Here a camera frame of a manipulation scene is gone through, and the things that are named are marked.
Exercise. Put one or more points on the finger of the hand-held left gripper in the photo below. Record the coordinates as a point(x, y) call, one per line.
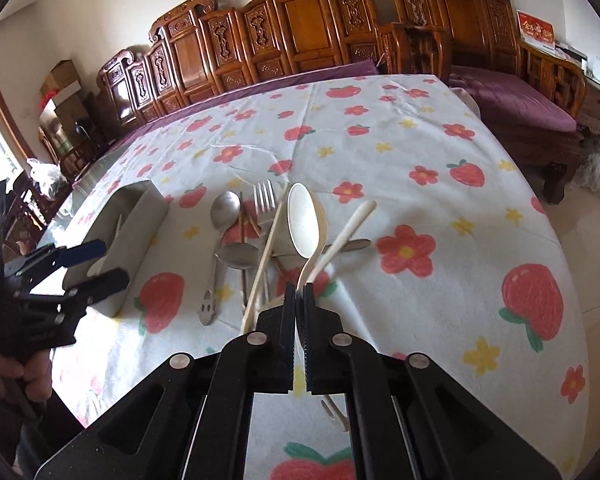
point(85, 252)
point(107, 282)

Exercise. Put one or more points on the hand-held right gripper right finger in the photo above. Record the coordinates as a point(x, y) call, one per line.
point(322, 345)

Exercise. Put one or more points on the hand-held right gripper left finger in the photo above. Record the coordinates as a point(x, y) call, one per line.
point(282, 345)

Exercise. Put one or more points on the grey utensil box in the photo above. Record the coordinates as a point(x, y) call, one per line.
point(135, 245)

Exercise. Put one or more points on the metal spoon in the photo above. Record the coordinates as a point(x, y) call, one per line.
point(237, 255)
point(225, 210)

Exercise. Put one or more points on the cream plastic spoon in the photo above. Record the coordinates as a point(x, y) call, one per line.
point(305, 225)

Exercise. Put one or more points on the brown wooden chopstick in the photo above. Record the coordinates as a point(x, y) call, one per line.
point(240, 220)
point(254, 225)

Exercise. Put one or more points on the metal fork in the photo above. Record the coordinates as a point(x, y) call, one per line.
point(265, 200)

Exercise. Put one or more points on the person's left hand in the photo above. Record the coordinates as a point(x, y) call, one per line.
point(5, 370)

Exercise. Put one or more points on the white plastic bag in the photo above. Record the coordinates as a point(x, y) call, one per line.
point(42, 175)

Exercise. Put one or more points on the wooden chair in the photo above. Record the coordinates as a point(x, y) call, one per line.
point(72, 152)

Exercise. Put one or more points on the strawberry flower printed tablecloth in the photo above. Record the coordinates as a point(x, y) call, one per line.
point(380, 135)

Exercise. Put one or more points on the purple sofa bench cushion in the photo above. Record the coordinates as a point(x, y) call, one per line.
point(350, 67)

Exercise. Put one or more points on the purple armchair cushion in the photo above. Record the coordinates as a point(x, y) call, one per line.
point(510, 95)

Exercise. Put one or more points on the carved wooden sofa bench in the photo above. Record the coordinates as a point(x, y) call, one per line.
point(300, 15)

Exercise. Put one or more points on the grey fluffy mop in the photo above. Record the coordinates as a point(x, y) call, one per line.
point(597, 165)

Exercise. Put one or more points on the carved wooden armchair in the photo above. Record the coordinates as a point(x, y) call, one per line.
point(460, 15)

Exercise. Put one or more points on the wooden side table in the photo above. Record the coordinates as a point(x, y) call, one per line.
point(597, 112)

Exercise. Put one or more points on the red desk calendar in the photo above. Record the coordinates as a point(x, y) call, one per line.
point(535, 27)

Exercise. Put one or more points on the wooden door frame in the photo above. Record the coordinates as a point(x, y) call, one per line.
point(0, 105)

